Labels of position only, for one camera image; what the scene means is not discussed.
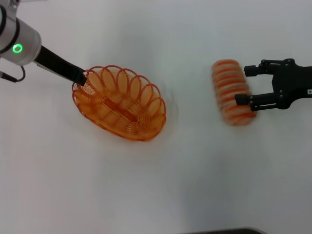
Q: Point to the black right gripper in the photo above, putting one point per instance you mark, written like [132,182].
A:
[295,83]

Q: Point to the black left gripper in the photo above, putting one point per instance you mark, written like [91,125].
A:
[52,61]

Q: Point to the orange striped bread loaf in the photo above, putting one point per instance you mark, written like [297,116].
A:
[230,92]

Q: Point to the orange woven plastic basket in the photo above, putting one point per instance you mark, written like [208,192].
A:
[122,107]

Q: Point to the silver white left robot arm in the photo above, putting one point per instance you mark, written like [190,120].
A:
[22,36]

